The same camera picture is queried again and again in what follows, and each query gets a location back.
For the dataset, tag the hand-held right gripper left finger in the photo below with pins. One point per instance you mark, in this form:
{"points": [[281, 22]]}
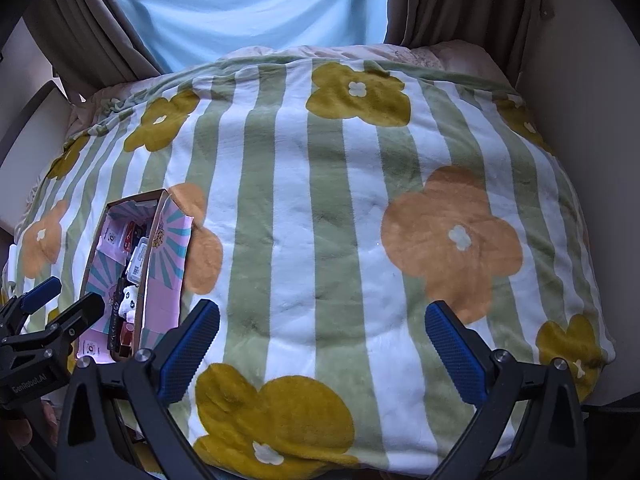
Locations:
{"points": [[192, 350]]}

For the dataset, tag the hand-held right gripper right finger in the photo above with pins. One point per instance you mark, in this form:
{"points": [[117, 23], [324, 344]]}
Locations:
{"points": [[455, 350]]}

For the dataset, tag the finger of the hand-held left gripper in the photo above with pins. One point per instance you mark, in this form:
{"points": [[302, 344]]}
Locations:
{"points": [[42, 291], [75, 320]]}

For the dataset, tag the black trash bag roll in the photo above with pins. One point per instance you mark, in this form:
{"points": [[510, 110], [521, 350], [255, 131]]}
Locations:
{"points": [[116, 305]]}

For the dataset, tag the red lipstick with black cap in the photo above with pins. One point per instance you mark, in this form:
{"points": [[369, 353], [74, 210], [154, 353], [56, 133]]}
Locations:
{"points": [[126, 335]]}

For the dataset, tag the white patterned socks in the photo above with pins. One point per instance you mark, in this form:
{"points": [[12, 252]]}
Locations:
{"points": [[130, 302]]}

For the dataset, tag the labelled clear plastic packet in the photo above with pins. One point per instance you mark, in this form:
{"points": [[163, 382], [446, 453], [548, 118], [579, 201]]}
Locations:
{"points": [[138, 260]]}

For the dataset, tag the cardboard box with pink lining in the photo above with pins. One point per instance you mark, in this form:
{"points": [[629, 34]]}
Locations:
{"points": [[167, 260]]}

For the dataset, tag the person's left hand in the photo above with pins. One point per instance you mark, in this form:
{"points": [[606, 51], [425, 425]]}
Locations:
{"points": [[20, 435]]}

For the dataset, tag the white furniture panel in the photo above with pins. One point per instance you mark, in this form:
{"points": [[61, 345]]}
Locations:
{"points": [[30, 150]]}

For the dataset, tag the striped floral blanket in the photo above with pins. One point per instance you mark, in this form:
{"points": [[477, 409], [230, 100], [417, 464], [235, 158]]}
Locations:
{"points": [[320, 210]]}

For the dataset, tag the brown curtain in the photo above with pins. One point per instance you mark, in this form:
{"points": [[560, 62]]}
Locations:
{"points": [[90, 25], [465, 0]]}

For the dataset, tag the light blue curtain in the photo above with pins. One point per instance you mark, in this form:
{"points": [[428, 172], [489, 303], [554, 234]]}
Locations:
{"points": [[250, 5]]}

